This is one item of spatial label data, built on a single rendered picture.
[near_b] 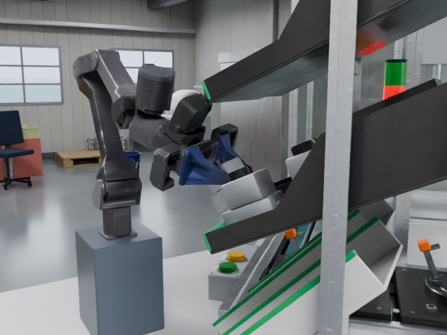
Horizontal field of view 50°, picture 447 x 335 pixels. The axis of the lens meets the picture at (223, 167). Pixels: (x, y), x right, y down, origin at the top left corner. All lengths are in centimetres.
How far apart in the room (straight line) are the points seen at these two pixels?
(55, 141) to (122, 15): 263
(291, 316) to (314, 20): 28
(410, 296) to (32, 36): 845
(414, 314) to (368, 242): 36
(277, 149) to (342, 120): 524
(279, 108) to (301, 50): 512
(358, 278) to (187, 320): 67
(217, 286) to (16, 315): 45
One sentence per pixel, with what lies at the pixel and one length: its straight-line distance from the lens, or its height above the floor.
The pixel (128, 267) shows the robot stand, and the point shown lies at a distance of 97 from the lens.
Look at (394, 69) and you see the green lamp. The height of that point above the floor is 139.
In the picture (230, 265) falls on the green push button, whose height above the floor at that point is 97.
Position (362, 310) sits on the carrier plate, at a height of 97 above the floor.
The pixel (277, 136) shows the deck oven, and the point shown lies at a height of 74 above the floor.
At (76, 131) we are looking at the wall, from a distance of 918.
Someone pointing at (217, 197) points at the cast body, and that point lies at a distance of 71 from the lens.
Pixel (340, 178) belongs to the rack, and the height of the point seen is 129.
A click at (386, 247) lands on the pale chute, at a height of 118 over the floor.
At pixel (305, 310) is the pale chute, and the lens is 49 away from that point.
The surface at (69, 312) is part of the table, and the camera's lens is 117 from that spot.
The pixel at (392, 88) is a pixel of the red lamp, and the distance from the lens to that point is 110.
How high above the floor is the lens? 137
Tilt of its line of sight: 10 degrees down
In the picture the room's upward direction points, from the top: straight up
